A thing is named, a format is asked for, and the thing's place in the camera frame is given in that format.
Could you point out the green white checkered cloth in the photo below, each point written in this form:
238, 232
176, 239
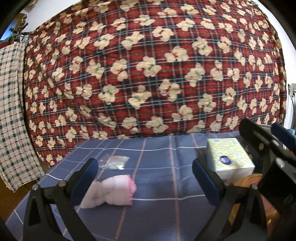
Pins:
19, 161

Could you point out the clear plastic bag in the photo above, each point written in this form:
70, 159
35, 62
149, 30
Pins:
113, 162

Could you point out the window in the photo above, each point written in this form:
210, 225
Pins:
8, 32

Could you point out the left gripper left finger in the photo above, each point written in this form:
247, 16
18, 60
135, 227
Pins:
40, 223

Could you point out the blue plaid tablecloth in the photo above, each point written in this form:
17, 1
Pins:
168, 204

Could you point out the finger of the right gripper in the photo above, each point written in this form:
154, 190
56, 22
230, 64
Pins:
278, 169
284, 136

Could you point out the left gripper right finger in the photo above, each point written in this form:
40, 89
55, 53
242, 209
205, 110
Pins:
239, 213

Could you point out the wooden coat rack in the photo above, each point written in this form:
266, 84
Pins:
18, 25

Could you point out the red plaid bear blanket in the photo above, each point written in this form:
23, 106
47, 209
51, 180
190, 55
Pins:
131, 69

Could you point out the white pink-trimmed towel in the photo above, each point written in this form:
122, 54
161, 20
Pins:
117, 190

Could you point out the wall power socket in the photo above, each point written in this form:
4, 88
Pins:
292, 89

